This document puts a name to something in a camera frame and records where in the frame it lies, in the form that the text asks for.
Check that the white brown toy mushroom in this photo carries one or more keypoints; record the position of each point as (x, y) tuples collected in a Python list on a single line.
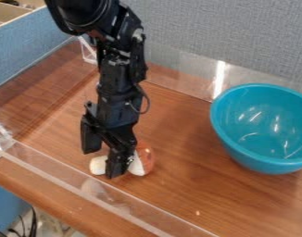
[(141, 166)]

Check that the clear acrylic barrier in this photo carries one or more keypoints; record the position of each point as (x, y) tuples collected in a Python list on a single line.
[(197, 195)]

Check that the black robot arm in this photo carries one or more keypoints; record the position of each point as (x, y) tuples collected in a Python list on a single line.
[(110, 22)]

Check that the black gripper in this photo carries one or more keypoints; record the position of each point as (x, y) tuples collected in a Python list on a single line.
[(107, 124)]

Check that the blue plastic bowl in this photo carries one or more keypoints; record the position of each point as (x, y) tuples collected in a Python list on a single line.
[(257, 120)]

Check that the wooden shelf box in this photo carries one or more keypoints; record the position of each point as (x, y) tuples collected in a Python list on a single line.
[(12, 9)]

